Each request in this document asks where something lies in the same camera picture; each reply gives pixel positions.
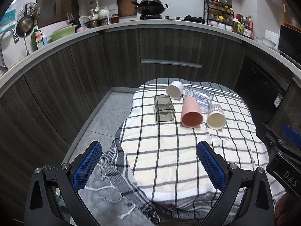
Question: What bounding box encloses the pink plastic cup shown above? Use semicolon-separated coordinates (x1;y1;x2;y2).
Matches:
181;96;203;128

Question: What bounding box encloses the white cup with brown dots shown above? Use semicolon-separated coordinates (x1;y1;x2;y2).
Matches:
206;103;227;130

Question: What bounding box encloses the smoky square glass cup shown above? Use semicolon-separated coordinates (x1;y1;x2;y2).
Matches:
154;94;176;122

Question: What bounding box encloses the small white cup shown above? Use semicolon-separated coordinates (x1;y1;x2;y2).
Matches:
166;81;184;99

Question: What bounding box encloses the grey striped fringed cloth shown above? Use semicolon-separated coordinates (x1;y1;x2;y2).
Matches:
79;138;160;225

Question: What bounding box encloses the black built-in dishwasher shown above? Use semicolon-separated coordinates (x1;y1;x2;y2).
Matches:
234;56;289;126

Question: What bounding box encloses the clear printed glass jar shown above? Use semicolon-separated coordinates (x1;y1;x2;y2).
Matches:
182;87;213;113

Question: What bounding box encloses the white bowl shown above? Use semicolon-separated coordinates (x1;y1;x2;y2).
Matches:
261;36;276;49

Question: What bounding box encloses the white checkered tablecloth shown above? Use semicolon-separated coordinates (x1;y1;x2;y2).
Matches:
119;78;269;219

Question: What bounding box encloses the red label sauce bottle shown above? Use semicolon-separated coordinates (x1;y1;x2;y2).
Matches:
243;15;254;39

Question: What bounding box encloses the chrome kitchen faucet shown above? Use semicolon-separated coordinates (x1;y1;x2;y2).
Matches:
1;28;19;73

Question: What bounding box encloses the black spice rack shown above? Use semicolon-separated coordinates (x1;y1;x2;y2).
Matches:
204;0;234;26

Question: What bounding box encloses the green dish soap bottle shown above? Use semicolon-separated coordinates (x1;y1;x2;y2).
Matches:
31;28;44;51

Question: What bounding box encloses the green mixing bowl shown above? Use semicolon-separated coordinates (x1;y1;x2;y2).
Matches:
50;25;77;41

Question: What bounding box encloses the hanging steel frying pan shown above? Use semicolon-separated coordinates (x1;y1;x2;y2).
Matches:
16;3;40;37

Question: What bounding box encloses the white teapot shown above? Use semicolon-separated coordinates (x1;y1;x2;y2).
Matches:
97;8;110;19

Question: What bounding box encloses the wooden cutting board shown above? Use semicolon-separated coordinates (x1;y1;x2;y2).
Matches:
117;0;137;18

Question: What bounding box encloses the black wok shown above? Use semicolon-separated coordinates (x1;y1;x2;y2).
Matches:
131;0;168;16

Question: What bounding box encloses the grey drawer handle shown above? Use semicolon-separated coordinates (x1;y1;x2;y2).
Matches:
141;59;203;69

